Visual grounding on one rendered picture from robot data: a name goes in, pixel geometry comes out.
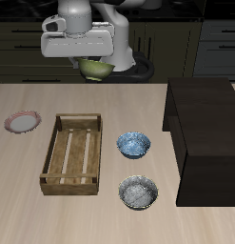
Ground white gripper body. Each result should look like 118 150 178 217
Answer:
40 21 116 59

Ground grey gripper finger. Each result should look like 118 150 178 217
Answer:
69 57 81 68

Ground green bowl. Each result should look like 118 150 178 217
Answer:
76 57 116 82

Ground wooden slat tray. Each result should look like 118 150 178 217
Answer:
39 112 104 196

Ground blue speckled bowl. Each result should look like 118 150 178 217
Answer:
116 132 152 160

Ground black bowl with grey inside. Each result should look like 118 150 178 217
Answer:
118 174 160 212

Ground white plate with red rim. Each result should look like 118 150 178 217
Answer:
3 110 43 134

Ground dark kitchen cupboards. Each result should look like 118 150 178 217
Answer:
0 0 235 85

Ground dark wooden cabinet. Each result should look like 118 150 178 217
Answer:
162 76 235 208

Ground flat black base plate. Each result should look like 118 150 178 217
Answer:
80 51 155 84

